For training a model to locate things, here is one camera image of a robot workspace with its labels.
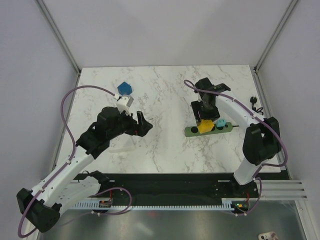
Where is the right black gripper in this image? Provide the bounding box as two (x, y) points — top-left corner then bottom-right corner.
(191, 99), (221, 126)

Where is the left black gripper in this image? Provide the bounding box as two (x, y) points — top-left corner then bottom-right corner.
(107, 107), (152, 140)

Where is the yellow cube adapter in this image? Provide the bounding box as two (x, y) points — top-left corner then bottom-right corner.
(197, 119), (215, 134)

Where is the teal usb charger plug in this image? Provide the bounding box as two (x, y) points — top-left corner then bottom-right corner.
(215, 119), (227, 128)

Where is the blue cube adapter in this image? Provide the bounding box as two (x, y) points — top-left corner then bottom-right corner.
(117, 81), (133, 96)

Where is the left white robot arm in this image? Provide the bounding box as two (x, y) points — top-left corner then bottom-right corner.
(16, 106), (153, 238)

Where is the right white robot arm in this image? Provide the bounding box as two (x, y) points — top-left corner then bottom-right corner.
(190, 77), (282, 197)

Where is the white power strip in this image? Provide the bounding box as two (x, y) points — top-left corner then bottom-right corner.
(108, 134), (136, 154)

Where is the green power strip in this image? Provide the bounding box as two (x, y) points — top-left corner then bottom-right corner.
(184, 122), (233, 138)

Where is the black power strip cord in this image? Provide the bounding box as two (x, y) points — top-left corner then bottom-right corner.
(231, 96), (264, 127)

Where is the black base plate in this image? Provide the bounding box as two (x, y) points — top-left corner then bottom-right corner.
(98, 173), (259, 207)

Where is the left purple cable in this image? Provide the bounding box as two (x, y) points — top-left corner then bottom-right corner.
(17, 85), (118, 238)

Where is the white cable duct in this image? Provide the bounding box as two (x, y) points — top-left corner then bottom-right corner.
(70, 198), (234, 211)

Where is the left aluminium frame post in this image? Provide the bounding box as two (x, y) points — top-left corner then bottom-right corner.
(34, 0), (82, 76)

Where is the aluminium frame post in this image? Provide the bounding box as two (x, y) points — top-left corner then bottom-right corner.
(252, 0), (300, 75)
(34, 0), (82, 76)

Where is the right aluminium frame post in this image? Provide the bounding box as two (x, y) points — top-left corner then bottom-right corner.
(252, 0), (300, 75)

